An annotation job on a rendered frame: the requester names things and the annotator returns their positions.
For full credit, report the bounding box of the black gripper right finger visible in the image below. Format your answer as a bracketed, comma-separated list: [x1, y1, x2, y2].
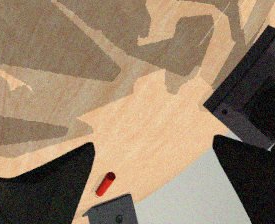
[211, 135, 275, 224]

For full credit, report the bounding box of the dark grey sloped panel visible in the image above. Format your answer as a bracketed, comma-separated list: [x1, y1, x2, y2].
[82, 194, 137, 224]

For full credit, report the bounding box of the red peg with white band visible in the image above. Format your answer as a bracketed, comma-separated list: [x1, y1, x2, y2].
[94, 172, 116, 198]

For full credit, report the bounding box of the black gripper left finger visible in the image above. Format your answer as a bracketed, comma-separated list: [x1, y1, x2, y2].
[0, 143, 96, 224]

